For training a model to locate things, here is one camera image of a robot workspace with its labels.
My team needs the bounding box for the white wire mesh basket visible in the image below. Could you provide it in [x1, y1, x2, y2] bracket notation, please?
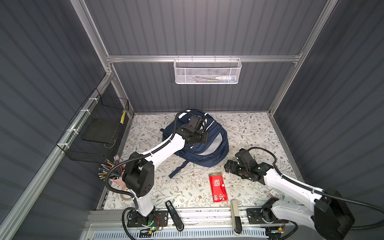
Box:
[173, 57, 242, 85]

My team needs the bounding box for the white glue tube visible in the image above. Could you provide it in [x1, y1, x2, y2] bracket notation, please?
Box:
[215, 76, 237, 83]

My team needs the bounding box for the black wire wall basket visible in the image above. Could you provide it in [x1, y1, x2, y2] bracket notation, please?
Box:
[57, 91, 130, 165]

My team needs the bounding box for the pink pencil cup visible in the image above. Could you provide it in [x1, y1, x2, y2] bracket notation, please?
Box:
[111, 178, 126, 189]

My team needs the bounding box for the navy blue student backpack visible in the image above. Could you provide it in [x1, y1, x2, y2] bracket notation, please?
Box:
[161, 109, 229, 178]

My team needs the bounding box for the red card pack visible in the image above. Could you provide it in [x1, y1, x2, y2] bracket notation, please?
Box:
[209, 173, 228, 203]

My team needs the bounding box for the white black handheld tool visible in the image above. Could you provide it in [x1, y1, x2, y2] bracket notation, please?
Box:
[230, 200, 243, 236]

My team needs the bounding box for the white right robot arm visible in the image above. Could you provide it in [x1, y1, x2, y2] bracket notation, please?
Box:
[225, 149, 355, 240]

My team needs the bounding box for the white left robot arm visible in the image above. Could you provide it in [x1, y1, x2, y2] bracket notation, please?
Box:
[122, 112, 208, 218]

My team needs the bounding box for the black notebook in basket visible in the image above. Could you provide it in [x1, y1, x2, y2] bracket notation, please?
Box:
[82, 119, 118, 144]

